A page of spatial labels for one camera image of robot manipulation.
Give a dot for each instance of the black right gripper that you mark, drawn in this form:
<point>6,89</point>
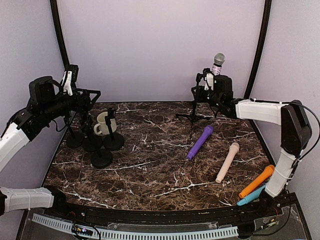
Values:
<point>198,96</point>

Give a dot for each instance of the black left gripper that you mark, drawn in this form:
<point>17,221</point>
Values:
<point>80,107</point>

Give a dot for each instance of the black tripod mic stand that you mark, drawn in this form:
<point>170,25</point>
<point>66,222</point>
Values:
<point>193,117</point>

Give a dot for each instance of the purple toy microphone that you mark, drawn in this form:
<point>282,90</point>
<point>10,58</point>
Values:
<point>208,130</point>

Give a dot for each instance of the silver glitter microphone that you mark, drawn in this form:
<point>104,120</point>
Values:
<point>218,61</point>

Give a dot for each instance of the black round-base blue mic stand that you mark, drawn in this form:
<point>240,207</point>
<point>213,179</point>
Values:
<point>91,142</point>

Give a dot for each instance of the black round-base orange mic stand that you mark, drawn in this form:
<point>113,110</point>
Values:
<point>75,138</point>

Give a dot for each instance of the black round-base purple mic stand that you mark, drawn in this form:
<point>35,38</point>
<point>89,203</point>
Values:
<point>114,141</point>

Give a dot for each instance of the black round-base pink mic stand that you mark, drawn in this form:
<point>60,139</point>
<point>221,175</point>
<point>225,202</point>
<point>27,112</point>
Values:
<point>100,158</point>

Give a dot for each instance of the pink toy microphone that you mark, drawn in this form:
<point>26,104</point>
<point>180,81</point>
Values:
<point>233,150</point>

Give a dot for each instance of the orange toy microphone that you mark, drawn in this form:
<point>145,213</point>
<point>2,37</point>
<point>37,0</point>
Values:
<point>267,172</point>

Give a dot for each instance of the blue toy microphone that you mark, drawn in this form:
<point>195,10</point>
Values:
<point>251,197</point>

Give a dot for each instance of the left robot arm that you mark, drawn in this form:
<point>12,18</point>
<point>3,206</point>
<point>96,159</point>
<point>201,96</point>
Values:
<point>48,100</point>

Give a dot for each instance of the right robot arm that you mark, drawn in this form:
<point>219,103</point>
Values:
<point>291,116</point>

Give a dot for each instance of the cream ceramic mug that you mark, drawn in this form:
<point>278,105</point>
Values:
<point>101,129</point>

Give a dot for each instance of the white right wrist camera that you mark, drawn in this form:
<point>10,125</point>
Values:
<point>208,77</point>

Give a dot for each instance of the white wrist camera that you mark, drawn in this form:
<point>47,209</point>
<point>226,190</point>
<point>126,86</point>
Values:
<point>69,79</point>
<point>208,77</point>

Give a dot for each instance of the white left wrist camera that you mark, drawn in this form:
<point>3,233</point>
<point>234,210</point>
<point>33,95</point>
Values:
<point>69,79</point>

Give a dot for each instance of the black left corner post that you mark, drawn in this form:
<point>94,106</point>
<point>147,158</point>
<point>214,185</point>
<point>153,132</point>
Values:
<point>60,39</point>

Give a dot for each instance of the black corner post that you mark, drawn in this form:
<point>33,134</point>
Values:
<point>60,39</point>
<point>259,48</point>

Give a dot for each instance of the black right corner post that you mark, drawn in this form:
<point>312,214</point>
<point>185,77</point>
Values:
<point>259,48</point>

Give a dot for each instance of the white slotted cable duct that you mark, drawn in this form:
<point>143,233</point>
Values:
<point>122,231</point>

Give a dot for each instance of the black front frame rail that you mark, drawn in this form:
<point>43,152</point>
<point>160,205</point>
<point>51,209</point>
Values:
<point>234,215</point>

